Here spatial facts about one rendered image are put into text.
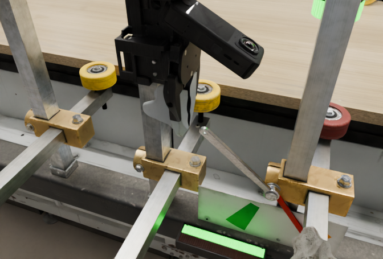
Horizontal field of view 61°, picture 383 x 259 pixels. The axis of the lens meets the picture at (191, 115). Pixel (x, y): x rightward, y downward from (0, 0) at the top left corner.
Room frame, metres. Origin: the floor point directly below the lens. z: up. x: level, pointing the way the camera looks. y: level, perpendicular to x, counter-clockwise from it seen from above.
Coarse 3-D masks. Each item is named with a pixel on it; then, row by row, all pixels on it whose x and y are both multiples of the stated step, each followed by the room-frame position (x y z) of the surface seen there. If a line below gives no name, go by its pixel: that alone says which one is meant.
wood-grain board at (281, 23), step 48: (48, 0) 1.18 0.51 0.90; (96, 0) 1.18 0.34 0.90; (240, 0) 1.18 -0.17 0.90; (288, 0) 1.18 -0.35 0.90; (0, 48) 0.81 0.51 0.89; (48, 48) 0.78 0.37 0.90; (96, 48) 0.78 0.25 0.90; (288, 48) 0.78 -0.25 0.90; (240, 96) 0.59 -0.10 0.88; (288, 96) 0.56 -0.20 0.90; (336, 96) 0.56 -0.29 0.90
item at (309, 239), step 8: (304, 232) 0.26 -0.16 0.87; (312, 232) 0.26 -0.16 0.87; (296, 240) 0.25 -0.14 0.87; (304, 240) 0.26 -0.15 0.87; (312, 240) 0.25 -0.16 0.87; (320, 240) 0.25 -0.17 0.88; (296, 248) 0.24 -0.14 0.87; (304, 248) 0.24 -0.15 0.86; (312, 248) 0.24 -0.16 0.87; (320, 248) 0.24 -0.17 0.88; (328, 248) 0.24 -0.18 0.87; (296, 256) 0.23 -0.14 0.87; (304, 256) 0.23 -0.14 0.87; (312, 256) 0.23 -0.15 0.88; (320, 256) 0.23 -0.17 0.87; (328, 256) 0.23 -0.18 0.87
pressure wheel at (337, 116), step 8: (336, 104) 0.52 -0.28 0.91; (328, 112) 0.49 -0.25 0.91; (336, 112) 0.50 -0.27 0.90; (344, 112) 0.49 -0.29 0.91; (328, 120) 0.47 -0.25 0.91; (336, 120) 0.47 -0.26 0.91; (344, 120) 0.47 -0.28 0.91; (328, 128) 0.46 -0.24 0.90; (336, 128) 0.45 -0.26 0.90; (344, 128) 0.46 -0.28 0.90; (320, 136) 0.46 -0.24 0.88; (328, 136) 0.45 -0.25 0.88; (336, 136) 0.45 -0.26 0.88
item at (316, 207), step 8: (320, 144) 0.46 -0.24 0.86; (328, 144) 0.46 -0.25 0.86; (320, 152) 0.44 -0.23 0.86; (328, 152) 0.44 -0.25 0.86; (312, 160) 0.41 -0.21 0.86; (320, 160) 0.41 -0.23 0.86; (328, 160) 0.41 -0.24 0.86; (328, 168) 0.39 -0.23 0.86; (312, 192) 0.34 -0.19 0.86; (312, 200) 0.33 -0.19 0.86; (320, 200) 0.33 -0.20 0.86; (328, 200) 0.33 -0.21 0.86; (312, 208) 0.31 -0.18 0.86; (320, 208) 0.31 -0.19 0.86; (304, 216) 0.31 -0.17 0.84; (312, 216) 0.30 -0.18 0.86; (320, 216) 0.30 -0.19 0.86; (304, 224) 0.29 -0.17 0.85; (312, 224) 0.28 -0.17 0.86; (320, 224) 0.28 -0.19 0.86; (320, 232) 0.27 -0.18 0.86
